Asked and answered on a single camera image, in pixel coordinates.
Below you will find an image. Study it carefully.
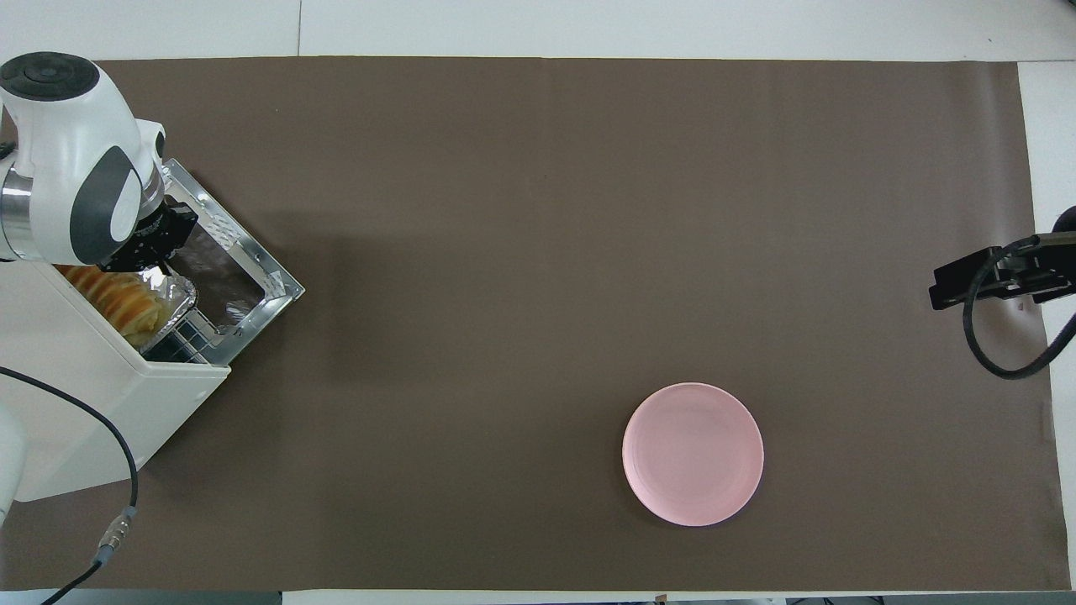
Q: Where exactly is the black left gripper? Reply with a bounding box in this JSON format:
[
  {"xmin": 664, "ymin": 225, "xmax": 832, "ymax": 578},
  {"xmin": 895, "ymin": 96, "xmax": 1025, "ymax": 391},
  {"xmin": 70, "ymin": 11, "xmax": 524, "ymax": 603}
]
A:
[{"xmin": 99, "ymin": 199, "xmax": 201, "ymax": 282}]

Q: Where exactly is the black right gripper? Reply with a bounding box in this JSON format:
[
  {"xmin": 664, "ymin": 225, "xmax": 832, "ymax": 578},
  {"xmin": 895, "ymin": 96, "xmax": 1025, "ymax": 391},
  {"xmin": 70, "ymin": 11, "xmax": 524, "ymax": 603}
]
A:
[{"xmin": 929, "ymin": 206, "xmax": 1076, "ymax": 311}]

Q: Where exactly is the golden bread loaf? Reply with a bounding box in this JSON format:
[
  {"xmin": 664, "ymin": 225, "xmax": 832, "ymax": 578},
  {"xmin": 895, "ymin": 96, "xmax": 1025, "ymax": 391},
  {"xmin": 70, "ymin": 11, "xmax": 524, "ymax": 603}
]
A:
[{"xmin": 57, "ymin": 265, "xmax": 162, "ymax": 339}]

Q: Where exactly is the glass oven door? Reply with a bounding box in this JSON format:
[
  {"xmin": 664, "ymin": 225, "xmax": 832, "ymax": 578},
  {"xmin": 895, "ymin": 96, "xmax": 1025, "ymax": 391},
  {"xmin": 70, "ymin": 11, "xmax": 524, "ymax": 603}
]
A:
[{"xmin": 160, "ymin": 158, "xmax": 305, "ymax": 366}]

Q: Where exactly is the cream toaster oven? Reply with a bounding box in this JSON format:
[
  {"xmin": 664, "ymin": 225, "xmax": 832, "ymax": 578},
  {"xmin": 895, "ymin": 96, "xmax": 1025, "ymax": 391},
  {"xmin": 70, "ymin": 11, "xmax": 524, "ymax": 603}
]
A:
[{"xmin": 0, "ymin": 158, "xmax": 305, "ymax": 503}]

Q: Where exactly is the brown table mat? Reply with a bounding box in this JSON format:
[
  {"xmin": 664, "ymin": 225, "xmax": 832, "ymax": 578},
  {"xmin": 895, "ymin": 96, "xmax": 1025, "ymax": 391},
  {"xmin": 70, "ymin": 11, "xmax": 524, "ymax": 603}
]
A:
[{"xmin": 0, "ymin": 57, "xmax": 1073, "ymax": 592}]

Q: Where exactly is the pink round plate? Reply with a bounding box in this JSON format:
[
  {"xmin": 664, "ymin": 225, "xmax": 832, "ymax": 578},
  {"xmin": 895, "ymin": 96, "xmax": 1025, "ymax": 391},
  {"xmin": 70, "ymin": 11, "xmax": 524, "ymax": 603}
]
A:
[{"xmin": 622, "ymin": 382, "xmax": 765, "ymax": 528}]

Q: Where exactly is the metal oven wire rack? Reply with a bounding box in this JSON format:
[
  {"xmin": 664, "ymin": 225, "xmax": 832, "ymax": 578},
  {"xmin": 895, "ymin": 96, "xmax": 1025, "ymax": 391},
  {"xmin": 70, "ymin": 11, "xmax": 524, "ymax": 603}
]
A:
[{"xmin": 147, "ymin": 307, "xmax": 232, "ymax": 366}]

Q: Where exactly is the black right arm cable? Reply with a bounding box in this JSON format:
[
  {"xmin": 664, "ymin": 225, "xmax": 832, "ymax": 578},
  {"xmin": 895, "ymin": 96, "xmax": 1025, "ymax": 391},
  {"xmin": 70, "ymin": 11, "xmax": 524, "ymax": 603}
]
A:
[{"xmin": 963, "ymin": 234, "xmax": 1076, "ymax": 381}]

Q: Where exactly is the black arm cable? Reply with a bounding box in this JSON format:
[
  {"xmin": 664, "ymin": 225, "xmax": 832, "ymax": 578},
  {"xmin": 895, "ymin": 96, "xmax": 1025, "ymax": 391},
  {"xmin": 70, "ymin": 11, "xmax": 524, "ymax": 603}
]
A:
[
  {"xmin": 963, "ymin": 234, "xmax": 1076, "ymax": 381},
  {"xmin": 0, "ymin": 367, "xmax": 140, "ymax": 605}
]

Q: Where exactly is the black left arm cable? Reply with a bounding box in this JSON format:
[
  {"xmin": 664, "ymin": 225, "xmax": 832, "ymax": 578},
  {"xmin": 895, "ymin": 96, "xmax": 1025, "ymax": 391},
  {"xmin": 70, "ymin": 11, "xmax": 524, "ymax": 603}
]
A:
[{"xmin": 0, "ymin": 367, "xmax": 140, "ymax": 605}]

